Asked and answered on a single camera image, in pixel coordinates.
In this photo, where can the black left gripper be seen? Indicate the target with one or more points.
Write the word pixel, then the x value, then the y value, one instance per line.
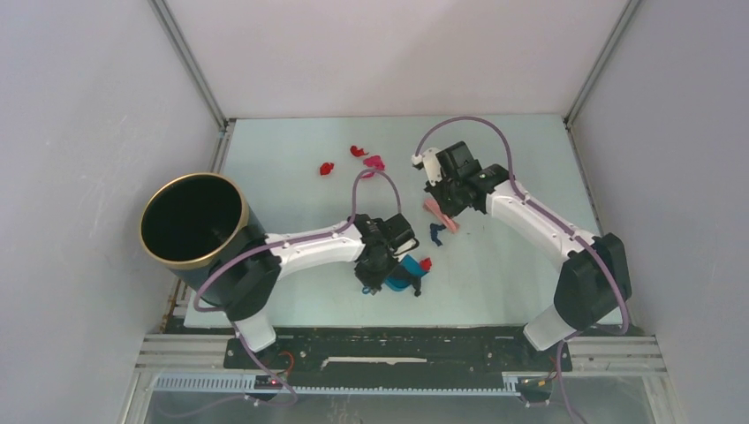
pixel 373 283

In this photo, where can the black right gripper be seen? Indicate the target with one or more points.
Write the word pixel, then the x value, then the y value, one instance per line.
pixel 450 210

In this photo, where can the pink hand brush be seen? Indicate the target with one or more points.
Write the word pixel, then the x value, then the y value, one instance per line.
pixel 432 206

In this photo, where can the blue plastic dustpan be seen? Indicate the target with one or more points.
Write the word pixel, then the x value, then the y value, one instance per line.
pixel 397 279

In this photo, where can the dark navy paper scrap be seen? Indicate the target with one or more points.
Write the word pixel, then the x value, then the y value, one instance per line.
pixel 434 230

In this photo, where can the magenta paper scrap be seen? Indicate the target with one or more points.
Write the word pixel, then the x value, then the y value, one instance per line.
pixel 372 164

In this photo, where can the small red paper scrap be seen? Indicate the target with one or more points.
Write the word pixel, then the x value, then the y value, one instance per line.
pixel 358 152

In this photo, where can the black paper strip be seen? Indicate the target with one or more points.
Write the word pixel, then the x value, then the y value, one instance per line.
pixel 416 284

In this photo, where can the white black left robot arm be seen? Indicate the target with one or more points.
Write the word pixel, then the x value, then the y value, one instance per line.
pixel 282 255

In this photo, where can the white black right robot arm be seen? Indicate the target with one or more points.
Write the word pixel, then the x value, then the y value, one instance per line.
pixel 593 272

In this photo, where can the black gold-rimmed bin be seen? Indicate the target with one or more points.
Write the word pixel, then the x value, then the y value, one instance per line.
pixel 199 222

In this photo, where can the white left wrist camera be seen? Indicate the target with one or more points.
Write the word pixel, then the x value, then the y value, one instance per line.
pixel 404 244

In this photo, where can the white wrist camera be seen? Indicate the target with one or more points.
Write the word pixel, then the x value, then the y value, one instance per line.
pixel 404 244
pixel 428 162

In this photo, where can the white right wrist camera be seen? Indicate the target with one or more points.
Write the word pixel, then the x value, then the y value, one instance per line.
pixel 428 162

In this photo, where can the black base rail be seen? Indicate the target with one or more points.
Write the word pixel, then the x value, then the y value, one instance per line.
pixel 477 358

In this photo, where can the aluminium frame rail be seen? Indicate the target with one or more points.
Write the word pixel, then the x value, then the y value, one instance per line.
pixel 195 362

